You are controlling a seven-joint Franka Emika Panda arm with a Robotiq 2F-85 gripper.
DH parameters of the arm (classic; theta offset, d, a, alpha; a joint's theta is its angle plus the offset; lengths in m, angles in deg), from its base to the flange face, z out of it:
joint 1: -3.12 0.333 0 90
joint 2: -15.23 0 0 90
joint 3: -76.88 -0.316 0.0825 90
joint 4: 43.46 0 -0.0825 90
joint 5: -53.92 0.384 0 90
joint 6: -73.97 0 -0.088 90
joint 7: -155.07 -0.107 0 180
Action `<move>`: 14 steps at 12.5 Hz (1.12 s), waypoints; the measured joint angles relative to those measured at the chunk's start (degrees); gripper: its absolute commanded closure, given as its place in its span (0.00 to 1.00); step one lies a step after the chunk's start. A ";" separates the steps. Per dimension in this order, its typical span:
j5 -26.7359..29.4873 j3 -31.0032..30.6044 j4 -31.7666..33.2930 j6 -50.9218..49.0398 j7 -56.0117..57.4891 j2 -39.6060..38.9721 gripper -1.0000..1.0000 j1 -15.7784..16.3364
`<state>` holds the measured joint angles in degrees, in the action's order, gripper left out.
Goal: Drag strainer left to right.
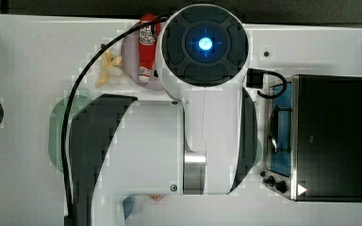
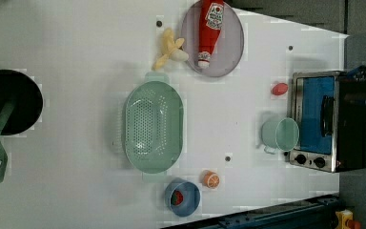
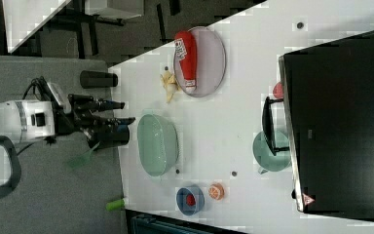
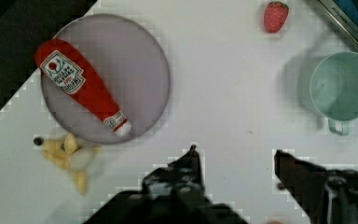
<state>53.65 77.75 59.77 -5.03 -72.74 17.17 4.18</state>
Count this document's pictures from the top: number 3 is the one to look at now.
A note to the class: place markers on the black cylinder post near arm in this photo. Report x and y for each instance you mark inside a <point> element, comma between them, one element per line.
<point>109,136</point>

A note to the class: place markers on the blue bowl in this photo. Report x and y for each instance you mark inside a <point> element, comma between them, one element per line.
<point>181,200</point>

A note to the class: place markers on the orange slice toy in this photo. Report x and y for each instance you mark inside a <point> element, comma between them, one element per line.
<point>216,191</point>

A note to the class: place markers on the black cylinder post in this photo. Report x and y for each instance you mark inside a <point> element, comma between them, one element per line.
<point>96,79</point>

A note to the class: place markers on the green mug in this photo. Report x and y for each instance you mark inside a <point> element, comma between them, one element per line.
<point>266,159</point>

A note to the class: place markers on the yellow banana peel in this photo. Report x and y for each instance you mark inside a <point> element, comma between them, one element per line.
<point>170,84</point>

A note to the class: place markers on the green marker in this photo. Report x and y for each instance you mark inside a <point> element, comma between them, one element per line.
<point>115,205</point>

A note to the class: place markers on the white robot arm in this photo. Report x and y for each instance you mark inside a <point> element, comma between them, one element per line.
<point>29,121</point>

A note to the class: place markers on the red strawberry toy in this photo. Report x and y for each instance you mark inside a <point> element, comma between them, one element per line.
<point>278,91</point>

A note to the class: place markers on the black toaster oven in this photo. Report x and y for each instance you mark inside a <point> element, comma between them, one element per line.
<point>328,99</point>

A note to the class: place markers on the red strawberry in bowl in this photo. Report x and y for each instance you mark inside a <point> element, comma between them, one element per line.
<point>190,200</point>

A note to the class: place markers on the grey round plate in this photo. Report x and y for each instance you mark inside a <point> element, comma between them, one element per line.
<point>211,63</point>

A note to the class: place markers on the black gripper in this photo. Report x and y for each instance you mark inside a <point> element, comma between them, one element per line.
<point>78,119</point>

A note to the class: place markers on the red ketchup bottle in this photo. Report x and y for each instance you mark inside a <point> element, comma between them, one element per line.
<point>186,51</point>

